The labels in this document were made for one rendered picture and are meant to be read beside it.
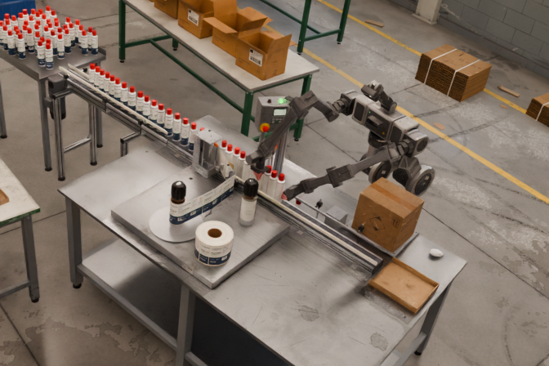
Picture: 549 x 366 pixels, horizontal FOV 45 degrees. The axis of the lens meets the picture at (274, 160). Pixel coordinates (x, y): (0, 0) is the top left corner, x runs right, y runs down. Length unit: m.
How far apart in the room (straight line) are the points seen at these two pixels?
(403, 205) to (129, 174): 1.70
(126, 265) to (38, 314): 0.62
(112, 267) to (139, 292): 0.28
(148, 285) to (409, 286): 1.66
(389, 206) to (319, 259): 0.50
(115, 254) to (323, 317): 1.67
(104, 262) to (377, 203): 1.85
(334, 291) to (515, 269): 2.25
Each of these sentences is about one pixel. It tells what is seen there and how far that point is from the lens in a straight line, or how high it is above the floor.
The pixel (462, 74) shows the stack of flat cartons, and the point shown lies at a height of 0.31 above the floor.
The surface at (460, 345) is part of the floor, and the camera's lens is 4.79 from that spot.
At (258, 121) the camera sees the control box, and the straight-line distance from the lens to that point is 3.87.
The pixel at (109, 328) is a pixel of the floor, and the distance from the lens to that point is 4.43.
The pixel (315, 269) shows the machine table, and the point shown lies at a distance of 3.72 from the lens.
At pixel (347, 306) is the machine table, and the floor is 0.83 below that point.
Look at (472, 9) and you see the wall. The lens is 9.24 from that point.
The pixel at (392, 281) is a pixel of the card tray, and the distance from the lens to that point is 3.78.
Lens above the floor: 3.39
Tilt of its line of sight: 35 degrees down
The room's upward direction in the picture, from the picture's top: 9 degrees clockwise
